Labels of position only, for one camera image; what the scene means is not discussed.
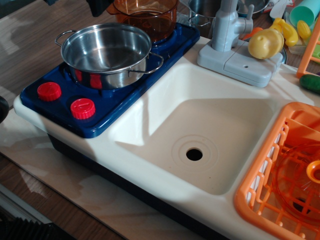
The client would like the grey toy faucet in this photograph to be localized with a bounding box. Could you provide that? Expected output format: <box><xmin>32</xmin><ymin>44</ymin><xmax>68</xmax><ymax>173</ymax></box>
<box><xmin>197</xmin><ymin>0</ymin><xmax>283</xmax><ymax>88</ymax></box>

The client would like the cream toy sink unit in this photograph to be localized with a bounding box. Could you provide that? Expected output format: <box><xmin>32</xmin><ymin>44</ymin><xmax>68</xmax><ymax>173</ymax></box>
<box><xmin>13</xmin><ymin>38</ymin><xmax>320</xmax><ymax>240</ymax></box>

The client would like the yellow toy banana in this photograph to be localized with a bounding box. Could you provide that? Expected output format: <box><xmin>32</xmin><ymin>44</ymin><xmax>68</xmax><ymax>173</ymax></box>
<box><xmin>270</xmin><ymin>18</ymin><xmax>299</xmax><ymax>47</ymax></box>

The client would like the blue toy stove top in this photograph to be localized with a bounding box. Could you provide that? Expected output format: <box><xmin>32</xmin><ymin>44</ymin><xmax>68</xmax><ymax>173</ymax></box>
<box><xmin>19</xmin><ymin>23</ymin><xmax>200</xmax><ymax>139</ymax></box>

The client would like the red stove knob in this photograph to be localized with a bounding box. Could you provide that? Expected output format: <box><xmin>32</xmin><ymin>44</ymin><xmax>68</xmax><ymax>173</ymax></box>
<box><xmin>70</xmin><ymin>98</ymin><xmax>96</xmax><ymax>120</ymax></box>
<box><xmin>37</xmin><ymin>82</ymin><xmax>62</xmax><ymax>102</ymax></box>

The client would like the transparent orange lid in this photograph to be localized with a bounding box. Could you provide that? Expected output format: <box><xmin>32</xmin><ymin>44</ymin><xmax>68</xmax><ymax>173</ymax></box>
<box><xmin>272</xmin><ymin>142</ymin><xmax>320</xmax><ymax>226</ymax></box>

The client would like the green toy vegetable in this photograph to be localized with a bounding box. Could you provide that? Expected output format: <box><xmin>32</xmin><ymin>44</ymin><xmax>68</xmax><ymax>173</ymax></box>
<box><xmin>299</xmin><ymin>74</ymin><xmax>320</xmax><ymax>94</ymax></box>

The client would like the orange plastic basket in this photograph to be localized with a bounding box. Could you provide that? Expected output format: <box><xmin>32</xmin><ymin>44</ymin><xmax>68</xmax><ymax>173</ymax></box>
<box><xmin>296</xmin><ymin>17</ymin><xmax>320</xmax><ymax>78</ymax></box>

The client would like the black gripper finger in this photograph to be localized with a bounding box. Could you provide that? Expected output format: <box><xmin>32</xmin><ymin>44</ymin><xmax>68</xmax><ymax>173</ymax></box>
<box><xmin>44</xmin><ymin>0</ymin><xmax>58</xmax><ymax>6</ymax></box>
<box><xmin>87</xmin><ymin>0</ymin><xmax>113</xmax><ymax>17</ymax></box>

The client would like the black round object left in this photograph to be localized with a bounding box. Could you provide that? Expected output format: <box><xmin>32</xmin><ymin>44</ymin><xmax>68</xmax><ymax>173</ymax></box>
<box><xmin>0</xmin><ymin>96</ymin><xmax>9</xmax><ymax>123</ymax></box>

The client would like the small steel pot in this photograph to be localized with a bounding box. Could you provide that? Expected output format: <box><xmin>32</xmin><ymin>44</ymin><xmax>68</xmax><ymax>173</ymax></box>
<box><xmin>187</xmin><ymin>0</ymin><xmax>221</xmax><ymax>27</ymax></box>

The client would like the steel bowl background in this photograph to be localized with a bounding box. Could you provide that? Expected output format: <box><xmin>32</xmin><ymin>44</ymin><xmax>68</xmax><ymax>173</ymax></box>
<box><xmin>237</xmin><ymin>0</ymin><xmax>270</xmax><ymax>18</ymax></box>

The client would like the yellow toy corn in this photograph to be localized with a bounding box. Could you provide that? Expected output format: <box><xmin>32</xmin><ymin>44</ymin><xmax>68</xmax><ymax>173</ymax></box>
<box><xmin>296</xmin><ymin>20</ymin><xmax>312</xmax><ymax>40</ymax></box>

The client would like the yellow toy potato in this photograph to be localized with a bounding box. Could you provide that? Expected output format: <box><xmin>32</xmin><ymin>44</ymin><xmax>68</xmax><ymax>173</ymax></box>
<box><xmin>248</xmin><ymin>28</ymin><xmax>284</xmax><ymax>60</ymax></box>

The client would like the stainless steel pan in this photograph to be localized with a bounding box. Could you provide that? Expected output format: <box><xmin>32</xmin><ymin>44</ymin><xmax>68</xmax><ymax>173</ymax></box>
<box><xmin>55</xmin><ymin>23</ymin><xmax>165</xmax><ymax>90</ymax></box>

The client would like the black base bottom left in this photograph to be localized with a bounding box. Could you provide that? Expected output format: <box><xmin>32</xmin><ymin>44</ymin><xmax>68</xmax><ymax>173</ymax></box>
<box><xmin>0</xmin><ymin>217</ymin><xmax>75</xmax><ymax>240</ymax></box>

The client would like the orange dish rack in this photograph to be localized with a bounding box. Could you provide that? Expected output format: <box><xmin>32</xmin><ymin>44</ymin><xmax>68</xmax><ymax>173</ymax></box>
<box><xmin>234</xmin><ymin>102</ymin><xmax>320</xmax><ymax>240</ymax></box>

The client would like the red stove knob left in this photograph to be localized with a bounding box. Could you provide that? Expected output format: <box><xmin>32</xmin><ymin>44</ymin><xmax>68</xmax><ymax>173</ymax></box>
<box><xmin>37</xmin><ymin>82</ymin><xmax>62</xmax><ymax>102</ymax></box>

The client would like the red stove knob right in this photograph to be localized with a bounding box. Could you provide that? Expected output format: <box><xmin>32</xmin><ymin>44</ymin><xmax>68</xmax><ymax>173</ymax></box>
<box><xmin>70</xmin><ymin>98</ymin><xmax>96</xmax><ymax>120</ymax></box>

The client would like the teal plastic cup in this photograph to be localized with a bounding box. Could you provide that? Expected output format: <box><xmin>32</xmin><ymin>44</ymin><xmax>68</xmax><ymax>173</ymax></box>
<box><xmin>289</xmin><ymin>0</ymin><xmax>320</xmax><ymax>27</ymax></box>

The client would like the transparent orange pot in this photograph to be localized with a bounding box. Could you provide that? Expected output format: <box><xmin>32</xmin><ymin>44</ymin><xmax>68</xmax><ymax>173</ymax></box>
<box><xmin>106</xmin><ymin>0</ymin><xmax>179</xmax><ymax>43</ymax></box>

